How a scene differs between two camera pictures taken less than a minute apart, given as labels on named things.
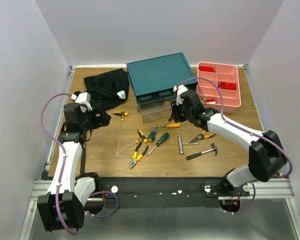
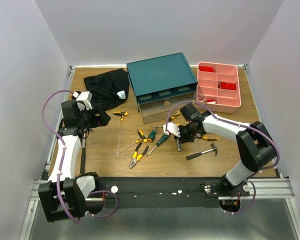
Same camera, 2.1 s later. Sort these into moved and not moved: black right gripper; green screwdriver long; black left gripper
Moved: black right gripper
Not moved: green screwdriver long; black left gripper
